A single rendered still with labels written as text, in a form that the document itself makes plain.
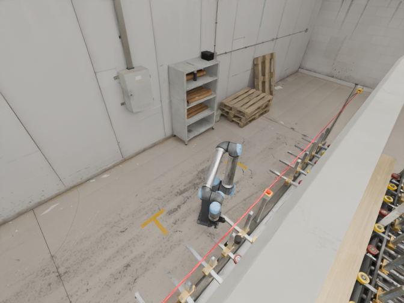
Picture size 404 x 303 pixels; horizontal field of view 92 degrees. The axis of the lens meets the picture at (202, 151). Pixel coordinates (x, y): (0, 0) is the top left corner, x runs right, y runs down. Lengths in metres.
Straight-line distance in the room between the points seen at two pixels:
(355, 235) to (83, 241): 3.20
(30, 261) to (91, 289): 0.91
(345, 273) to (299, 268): 1.99
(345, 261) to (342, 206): 1.96
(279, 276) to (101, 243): 3.00
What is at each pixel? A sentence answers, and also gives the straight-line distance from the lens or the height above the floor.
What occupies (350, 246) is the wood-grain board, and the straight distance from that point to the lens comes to 2.44.
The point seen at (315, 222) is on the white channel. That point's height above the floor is 2.46.
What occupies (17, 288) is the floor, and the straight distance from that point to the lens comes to 3.44.
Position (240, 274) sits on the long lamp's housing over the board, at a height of 2.37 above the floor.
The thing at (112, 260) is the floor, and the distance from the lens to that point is 3.06.
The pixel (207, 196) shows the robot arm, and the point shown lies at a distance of 1.78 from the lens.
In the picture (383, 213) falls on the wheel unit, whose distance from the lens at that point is 2.92.
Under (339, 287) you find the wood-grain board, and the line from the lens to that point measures 2.20.
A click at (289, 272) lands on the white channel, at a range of 0.29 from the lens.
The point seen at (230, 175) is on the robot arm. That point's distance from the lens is 2.24.
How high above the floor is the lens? 2.72
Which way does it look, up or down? 42 degrees down
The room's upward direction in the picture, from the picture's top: 3 degrees clockwise
